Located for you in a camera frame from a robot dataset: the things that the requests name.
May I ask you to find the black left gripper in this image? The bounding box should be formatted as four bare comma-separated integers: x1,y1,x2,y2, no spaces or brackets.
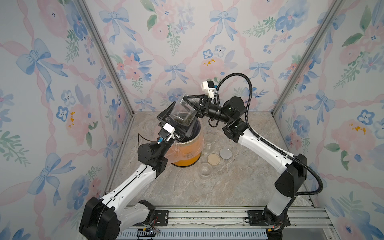
156,107,196,160

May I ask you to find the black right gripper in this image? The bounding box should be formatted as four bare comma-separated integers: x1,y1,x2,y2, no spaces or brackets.
184,95,234,126

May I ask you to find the beige jar lid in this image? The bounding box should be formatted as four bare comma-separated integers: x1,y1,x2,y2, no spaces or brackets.
207,154,221,166

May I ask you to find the grey metal jar lid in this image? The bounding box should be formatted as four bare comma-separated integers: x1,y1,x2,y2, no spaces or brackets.
219,149,233,160

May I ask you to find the translucent plastic jar lid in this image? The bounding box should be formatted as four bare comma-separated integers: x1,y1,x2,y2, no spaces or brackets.
235,154,250,167

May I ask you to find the glass jar with tea leaves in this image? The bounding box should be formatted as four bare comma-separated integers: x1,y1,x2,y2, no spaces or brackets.
204,134,216,152

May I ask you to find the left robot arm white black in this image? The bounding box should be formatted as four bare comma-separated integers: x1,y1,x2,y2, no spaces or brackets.
79,100,199,240

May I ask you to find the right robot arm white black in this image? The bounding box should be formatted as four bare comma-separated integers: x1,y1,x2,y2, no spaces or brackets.
182,95,307,228

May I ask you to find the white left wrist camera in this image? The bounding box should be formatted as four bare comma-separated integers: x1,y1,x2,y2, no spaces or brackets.
158,123,176,144

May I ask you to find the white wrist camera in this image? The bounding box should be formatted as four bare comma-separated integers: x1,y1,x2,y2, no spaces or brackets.
202,81,217,99
158,123,176,144

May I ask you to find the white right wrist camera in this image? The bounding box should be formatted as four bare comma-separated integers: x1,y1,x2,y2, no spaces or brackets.
202,81,217,99

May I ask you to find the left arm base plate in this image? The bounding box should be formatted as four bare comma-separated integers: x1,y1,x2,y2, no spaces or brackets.
148,210,170,227

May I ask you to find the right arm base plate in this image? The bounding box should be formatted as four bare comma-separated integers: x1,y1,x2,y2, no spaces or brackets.
245,210,291,228

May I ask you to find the black corrugated cable conduit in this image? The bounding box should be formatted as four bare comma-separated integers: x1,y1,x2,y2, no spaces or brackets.
215,72,324,196

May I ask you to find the left aluminium corner post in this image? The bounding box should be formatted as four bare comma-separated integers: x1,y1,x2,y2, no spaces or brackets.
74,0,134,117

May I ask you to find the aluminium corner post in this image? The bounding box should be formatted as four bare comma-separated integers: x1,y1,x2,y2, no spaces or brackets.
271,0,344,117
74,0,134,117

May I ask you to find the aluminium frame rail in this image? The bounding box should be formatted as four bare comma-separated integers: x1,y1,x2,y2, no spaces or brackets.
76,206,341,240

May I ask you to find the right aluminium corner post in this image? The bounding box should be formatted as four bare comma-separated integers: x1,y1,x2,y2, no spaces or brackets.
271,0,344,117

